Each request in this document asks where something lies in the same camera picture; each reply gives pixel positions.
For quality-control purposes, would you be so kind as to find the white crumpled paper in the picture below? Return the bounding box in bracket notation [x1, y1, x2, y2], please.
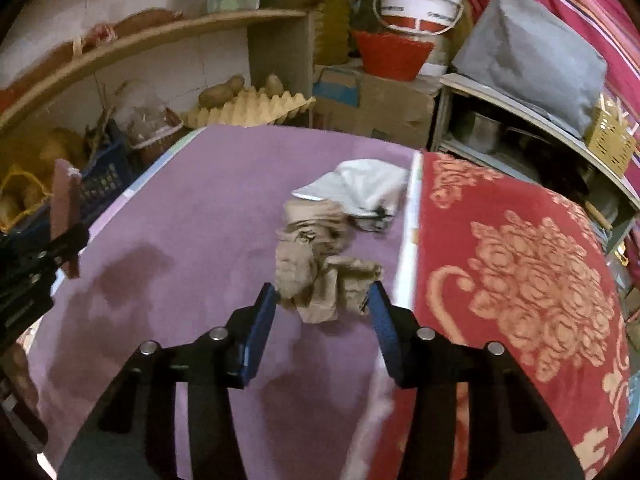
[292, 158, 409, 233]

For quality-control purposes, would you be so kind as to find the red striped hanging cloth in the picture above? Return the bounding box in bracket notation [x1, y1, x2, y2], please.
[456, 0, 640, 196]

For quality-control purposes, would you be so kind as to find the brown paper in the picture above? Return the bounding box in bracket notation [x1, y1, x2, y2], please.
[274, 198, 384, 324]

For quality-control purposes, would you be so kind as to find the large yellow oil jug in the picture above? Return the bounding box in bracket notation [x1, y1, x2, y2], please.
[314, 0, 350, 65]

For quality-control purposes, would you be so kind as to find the yellow egg tray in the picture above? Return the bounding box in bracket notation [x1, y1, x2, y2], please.
[180, 87, 316, 129]

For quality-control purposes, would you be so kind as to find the cardboard box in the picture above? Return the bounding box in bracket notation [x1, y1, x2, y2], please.
[312, 64, 442, 150]

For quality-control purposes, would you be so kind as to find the grey low shelf table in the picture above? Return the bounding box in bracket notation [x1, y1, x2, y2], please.
[431, 74, 639, 256]

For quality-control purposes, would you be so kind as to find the dark blue crate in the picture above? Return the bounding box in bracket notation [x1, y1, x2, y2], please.
[80, 139, 134, 226]

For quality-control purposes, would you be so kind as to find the wooden wall shelf unit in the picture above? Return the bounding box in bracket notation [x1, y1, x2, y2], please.
[1, 0, 312, 170]

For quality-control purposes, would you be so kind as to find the white plastic bucket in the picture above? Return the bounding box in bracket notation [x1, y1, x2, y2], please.
[373, 0, 464, 36]

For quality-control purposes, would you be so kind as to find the yellow wooden utensil holder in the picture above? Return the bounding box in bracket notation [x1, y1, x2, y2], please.
[585, 93, 637, 178]

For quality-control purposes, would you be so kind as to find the purple table cloth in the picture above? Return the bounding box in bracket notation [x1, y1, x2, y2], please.
[28, 127, 413, 479]

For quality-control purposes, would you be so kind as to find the red gold patterned cloth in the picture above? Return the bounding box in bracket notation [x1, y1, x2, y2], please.
[367, 153, 639, 479]

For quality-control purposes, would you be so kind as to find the small steel pot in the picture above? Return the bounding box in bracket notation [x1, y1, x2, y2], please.
[454, 112, 500, 154]

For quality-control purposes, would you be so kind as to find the red plastic basket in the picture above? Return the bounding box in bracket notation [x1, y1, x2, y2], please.
[352, 30, 434, 81]

